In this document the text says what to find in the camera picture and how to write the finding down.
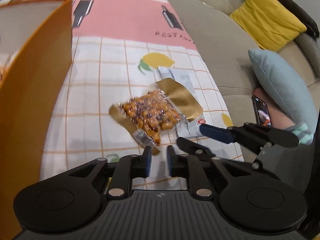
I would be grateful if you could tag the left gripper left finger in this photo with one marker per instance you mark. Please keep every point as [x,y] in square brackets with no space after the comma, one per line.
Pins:
[127,169]

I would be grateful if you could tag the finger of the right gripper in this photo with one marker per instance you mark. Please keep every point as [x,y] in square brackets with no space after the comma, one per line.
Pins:
[193,148]
[216,133]

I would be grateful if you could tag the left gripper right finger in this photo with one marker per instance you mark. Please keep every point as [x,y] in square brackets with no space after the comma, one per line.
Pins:
[192,169]

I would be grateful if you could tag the silver white sachet pack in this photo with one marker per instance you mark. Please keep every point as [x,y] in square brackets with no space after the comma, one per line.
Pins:
[178,88]

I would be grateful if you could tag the gold caramel nut pack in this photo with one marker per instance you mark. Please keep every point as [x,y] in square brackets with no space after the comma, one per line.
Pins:
[146,117]

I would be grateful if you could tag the peanut snack bag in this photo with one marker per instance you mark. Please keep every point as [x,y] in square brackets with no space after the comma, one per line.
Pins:
[2,73]

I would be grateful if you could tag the person striped sleeve arm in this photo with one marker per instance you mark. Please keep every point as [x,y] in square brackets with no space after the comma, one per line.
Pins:
[302,132]

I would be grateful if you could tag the smartphone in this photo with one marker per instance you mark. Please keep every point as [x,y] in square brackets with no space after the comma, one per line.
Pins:
[261,112]

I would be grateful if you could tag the light blue cushion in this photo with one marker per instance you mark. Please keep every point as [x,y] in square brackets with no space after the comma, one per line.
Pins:
[284,85]

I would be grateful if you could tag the beige sofa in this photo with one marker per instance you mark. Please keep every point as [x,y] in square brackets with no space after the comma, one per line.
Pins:
[224,47]

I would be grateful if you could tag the yellow cushion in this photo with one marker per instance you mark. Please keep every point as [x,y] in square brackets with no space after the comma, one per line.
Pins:
[269,23]

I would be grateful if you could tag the lemon pattern tablecloth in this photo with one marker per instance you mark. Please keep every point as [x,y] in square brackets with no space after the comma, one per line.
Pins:
[117,48]

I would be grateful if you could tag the orange cardboard storage box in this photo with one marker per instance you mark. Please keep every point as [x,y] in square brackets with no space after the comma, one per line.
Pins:
[36,54]

